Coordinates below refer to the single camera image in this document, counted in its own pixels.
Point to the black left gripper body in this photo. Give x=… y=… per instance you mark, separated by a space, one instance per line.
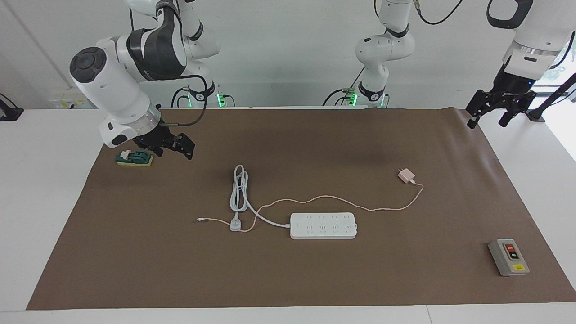
x=506 y=96

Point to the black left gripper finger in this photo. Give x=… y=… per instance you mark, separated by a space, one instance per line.
x=472 y=121
x=505 y=119

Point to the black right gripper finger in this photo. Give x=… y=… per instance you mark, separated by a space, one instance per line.
x=188 y=154
x=159 y=152

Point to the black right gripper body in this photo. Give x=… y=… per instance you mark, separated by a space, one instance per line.
x=164 y=138

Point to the pink charger plug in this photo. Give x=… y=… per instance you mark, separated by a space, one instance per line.
x=407 y=175

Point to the white power strip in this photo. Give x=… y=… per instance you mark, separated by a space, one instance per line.
x=324 y=230

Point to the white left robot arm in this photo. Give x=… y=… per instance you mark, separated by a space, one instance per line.
x=540 y=31

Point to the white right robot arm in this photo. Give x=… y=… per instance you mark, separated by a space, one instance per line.
x=112 y=85

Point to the black slanted stand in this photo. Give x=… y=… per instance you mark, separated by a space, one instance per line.
x=555 y=92

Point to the bright window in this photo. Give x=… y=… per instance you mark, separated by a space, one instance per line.
x=558 y=74

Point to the grey push button box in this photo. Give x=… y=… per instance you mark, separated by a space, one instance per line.
x=508 y=258

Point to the black table clamp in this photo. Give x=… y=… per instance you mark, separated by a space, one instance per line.
x=9 y=112

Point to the brown table mat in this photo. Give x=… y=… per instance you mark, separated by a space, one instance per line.
x=292 y=279

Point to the green knife switch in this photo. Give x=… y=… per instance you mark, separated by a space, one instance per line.
x=135 y=159

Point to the white wall socket box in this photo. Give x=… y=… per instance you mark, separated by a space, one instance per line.
x=67 y=101

